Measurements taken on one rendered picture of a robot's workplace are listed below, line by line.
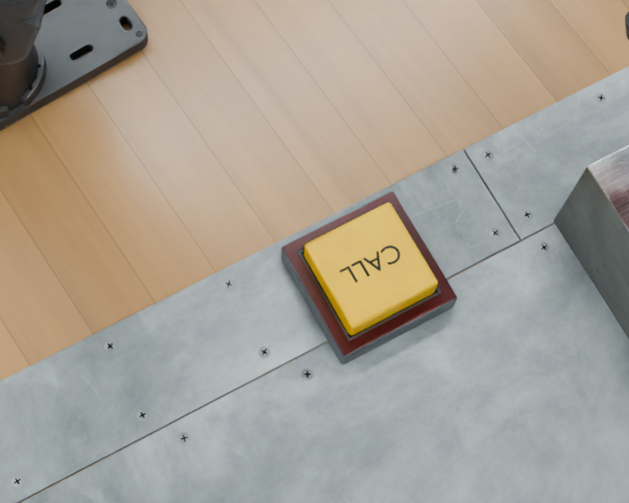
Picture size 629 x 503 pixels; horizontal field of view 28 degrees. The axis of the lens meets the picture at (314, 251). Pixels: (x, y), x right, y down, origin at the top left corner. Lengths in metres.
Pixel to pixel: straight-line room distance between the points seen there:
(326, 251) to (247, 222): 0.07
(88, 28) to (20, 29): 0.15
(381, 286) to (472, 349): 0.07
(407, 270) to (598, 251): 0.12
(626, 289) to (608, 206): 0.06
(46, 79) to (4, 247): 0.11
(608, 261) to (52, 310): 0.34
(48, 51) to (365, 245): 0.25
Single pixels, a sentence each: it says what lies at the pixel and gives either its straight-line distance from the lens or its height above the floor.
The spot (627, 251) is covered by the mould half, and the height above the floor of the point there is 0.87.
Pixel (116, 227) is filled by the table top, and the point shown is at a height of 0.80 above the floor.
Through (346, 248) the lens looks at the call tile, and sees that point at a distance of 0.75.
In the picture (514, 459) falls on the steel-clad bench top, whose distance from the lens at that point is 0.77.
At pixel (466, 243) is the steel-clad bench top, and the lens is 0.80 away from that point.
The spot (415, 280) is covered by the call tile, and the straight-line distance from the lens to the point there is 0.75.
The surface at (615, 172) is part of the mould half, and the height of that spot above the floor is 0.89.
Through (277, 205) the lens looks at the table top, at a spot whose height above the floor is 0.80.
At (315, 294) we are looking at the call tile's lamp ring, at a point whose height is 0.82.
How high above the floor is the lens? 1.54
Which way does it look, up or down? 71 degrees down
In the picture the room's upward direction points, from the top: 6 degrees clockwise
